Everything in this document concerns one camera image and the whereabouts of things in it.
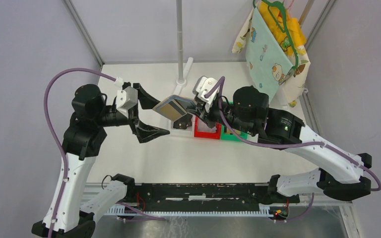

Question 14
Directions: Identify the red plastic bin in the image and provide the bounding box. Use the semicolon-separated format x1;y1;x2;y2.
193;118;222;140

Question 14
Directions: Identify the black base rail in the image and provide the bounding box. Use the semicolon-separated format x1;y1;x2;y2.
120;183;300;212

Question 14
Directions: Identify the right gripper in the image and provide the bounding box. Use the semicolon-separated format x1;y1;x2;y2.
187;93;256;135

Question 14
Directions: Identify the cream patterned cloth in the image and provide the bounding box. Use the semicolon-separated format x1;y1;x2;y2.
231;1;311;107

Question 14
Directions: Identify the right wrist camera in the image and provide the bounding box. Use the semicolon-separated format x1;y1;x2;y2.
192;76;225;112

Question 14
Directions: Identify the white cable duct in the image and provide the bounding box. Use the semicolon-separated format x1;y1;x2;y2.
103;205;273;218

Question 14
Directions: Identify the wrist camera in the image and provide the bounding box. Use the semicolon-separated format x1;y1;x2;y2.
116;86;138;118
192;76;225;112

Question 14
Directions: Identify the white stand base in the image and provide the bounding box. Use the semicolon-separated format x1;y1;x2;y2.
173;57;194;95

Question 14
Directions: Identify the yellow cloth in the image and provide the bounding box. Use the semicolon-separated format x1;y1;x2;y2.
259;2;307;57

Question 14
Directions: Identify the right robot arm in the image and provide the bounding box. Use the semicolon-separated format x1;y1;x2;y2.
179;86;372;202

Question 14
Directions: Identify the beige card holder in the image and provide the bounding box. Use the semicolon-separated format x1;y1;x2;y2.
152;95;198;120

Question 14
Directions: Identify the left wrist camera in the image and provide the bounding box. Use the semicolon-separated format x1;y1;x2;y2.
116;86;138;118

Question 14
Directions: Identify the mint cartoon cloth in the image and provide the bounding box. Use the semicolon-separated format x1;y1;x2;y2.
245;8;294;102

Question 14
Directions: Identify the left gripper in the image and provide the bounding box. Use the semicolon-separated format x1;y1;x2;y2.
95;83;170;142

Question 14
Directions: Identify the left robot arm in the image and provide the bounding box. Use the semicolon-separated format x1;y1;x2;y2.
31;83;169;238

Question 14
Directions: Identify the green plastic bin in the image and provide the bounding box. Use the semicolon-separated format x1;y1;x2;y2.
220;101;248;142

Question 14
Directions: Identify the grey stand pole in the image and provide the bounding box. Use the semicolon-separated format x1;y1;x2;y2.
176;0;184;64

